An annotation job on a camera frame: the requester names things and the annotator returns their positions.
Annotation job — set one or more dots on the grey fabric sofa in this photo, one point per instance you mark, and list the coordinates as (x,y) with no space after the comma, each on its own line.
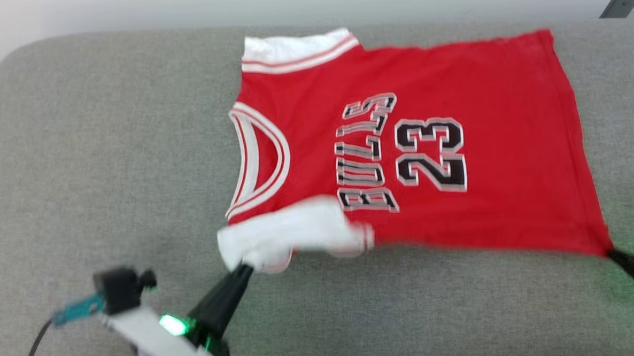
(82,183)

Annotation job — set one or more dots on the teal left camera connector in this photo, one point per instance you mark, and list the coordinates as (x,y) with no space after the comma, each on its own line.
(79,310)

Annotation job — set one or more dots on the red white basketball jersey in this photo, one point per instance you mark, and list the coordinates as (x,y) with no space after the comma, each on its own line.
(508,137)

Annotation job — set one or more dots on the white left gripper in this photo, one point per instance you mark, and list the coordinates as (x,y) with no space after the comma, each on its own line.
(158,345)

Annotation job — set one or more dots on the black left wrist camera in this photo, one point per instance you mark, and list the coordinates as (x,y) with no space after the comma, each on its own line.
(121,288)

